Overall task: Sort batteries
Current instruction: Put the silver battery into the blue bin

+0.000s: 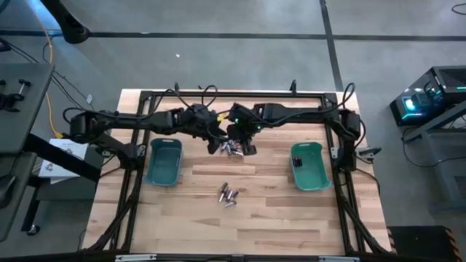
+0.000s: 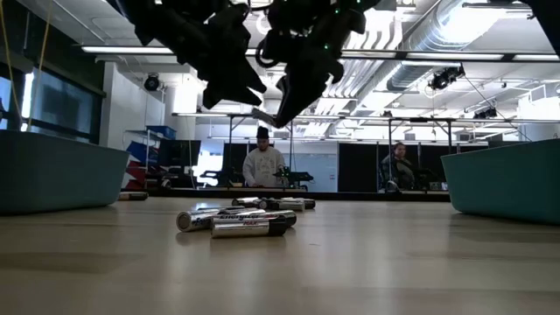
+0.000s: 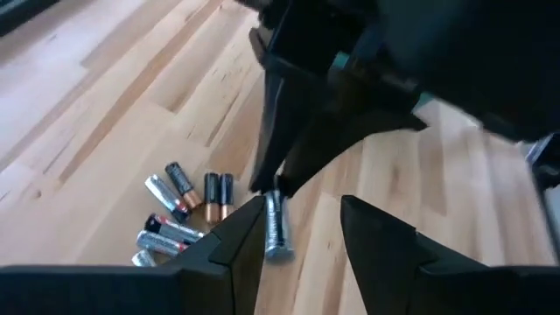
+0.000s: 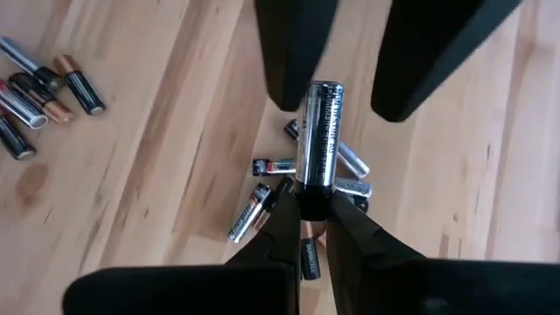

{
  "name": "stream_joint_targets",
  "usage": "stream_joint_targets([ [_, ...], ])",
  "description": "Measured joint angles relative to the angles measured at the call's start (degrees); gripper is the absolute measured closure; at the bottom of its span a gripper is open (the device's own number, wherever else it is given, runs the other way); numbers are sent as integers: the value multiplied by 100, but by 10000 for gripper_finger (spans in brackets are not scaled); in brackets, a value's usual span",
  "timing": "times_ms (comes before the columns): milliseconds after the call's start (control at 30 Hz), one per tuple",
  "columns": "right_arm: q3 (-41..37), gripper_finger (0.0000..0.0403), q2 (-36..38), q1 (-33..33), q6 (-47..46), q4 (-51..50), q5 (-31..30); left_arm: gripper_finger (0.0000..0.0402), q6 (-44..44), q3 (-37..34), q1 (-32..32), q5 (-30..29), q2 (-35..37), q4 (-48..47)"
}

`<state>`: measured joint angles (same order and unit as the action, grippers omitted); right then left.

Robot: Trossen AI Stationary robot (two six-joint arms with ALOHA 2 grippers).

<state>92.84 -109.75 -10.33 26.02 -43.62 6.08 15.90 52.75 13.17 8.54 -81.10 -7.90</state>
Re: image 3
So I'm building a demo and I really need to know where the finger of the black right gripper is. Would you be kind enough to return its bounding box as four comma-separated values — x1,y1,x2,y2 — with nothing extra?
248,69,288,194
277,107,428,199

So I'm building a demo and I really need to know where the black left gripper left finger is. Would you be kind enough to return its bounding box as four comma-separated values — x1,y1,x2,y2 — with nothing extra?
0,195,267,315

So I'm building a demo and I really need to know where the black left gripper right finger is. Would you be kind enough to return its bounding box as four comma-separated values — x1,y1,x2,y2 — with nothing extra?
340,195,560,315

